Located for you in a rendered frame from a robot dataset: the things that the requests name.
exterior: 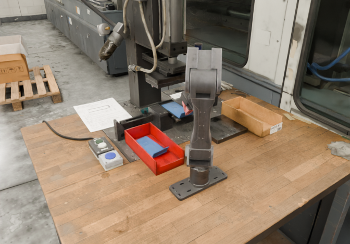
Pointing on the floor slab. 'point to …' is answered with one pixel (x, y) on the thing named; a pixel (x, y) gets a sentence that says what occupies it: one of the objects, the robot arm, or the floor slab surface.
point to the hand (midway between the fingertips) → (186, 113)
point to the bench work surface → (291, 192)
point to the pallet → (15, 97)
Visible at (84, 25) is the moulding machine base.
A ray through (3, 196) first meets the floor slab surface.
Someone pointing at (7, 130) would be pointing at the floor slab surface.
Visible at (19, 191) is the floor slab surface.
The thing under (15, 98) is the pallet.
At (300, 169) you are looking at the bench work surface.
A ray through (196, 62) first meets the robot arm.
